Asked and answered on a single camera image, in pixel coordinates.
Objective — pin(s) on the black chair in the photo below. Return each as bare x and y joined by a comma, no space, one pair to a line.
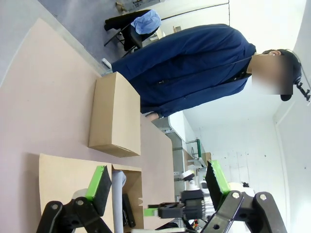
128,36

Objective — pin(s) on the light blue cloth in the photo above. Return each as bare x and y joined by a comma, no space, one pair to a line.
145,21

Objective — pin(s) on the open empty-lidded cardboard box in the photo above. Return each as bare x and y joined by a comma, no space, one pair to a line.
63,177

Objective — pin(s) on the white wrist camera black mount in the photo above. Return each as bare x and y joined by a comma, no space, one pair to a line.
188,176

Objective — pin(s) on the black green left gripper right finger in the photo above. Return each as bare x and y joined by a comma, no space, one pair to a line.
216,184

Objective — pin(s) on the gray fabric pouch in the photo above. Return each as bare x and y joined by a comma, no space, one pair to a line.
117,201

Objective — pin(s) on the small white device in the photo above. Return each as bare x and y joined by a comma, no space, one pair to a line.
107,63

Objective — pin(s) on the cardboard box with navy pouch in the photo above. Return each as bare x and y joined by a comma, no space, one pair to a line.
114,114

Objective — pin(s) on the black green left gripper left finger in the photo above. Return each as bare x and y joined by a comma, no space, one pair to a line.
99,189

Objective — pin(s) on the person in navy coat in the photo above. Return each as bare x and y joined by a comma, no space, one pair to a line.
194,63

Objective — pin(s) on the black headset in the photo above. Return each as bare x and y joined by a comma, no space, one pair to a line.
300,80

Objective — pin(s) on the person right hand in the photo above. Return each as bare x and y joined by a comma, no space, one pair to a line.
152,116

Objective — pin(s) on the yellow utility knife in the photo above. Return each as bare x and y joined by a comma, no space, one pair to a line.
128,211

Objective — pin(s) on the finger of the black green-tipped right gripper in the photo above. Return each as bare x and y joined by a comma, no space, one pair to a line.
165,212

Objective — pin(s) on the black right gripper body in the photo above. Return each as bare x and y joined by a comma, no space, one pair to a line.
192,204

